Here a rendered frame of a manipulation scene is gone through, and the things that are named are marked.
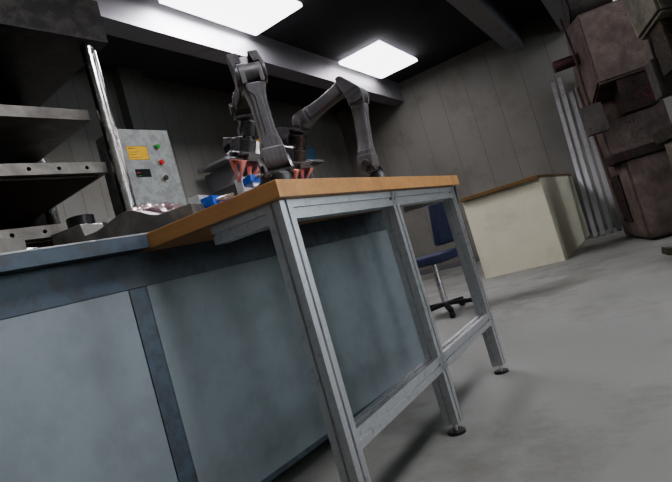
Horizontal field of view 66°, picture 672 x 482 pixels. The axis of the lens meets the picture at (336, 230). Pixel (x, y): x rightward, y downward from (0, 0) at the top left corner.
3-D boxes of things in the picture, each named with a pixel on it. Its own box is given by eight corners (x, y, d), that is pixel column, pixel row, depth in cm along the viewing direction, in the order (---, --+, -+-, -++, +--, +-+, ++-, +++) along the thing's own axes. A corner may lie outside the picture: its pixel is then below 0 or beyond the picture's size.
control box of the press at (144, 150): (249, 415, 253) (170, 128, 261) (199, 443, 229) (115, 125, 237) (220, 417, 266) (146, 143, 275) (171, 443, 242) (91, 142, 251)
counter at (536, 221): (590, 234, 704) (570, 173, 710) (564, 261, 493) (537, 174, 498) (531, 249, 746) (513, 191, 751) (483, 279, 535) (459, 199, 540)
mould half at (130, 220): (244, 220, 163) (235, 186, 164) (195, 222, 139) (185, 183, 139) (122, 262, 180) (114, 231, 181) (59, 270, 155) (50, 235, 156)
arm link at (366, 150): (359, 173, 196) (345, 87, 196) (365, 174, 202) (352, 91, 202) (374, 170, 193) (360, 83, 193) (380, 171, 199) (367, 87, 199)
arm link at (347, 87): (287, 117, 205) (347, 68, 194) (298, 120, 213) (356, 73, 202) (302, 143, 203) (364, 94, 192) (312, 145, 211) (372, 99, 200)
